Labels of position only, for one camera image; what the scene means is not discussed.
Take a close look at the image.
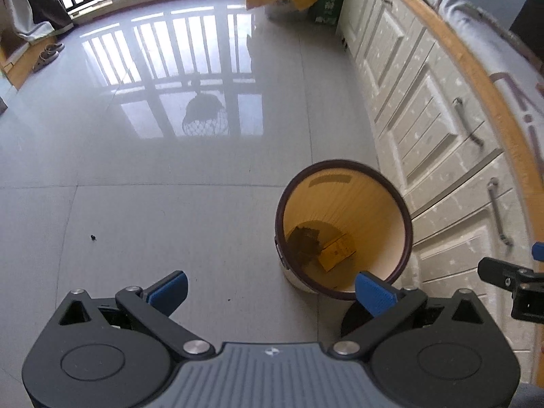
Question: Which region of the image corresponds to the yellow cardboard trash piece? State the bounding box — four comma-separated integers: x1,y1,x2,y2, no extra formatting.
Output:
318,234,356,272

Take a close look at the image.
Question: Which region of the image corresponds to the round tan trash bin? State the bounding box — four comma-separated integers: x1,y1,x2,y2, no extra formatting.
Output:
274,159,413,300

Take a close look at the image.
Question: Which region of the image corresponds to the brown crumpled wrapper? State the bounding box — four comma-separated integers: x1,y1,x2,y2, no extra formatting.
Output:
287,226,322,270

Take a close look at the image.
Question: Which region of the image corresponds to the white cabinet with drawers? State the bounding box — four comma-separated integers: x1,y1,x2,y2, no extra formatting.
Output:
338,0,543,383

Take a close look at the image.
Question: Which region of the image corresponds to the cartoon print bed sheet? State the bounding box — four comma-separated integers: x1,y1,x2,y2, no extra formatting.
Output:
427,0,543,170

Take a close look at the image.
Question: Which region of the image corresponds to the pair of shoes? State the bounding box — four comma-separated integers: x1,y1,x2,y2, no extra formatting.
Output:
32,42,65,73

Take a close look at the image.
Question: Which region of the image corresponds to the metal drawer handle lower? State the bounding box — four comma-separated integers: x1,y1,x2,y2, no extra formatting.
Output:
487,177,514,247

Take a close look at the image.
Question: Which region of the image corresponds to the metal drawer handle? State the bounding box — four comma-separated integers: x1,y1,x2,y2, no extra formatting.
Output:
453,97,485,148
487,177,514,247

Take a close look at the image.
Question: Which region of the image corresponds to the metal drawer handle upper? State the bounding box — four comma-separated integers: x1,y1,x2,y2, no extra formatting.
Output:
453,97,485,148

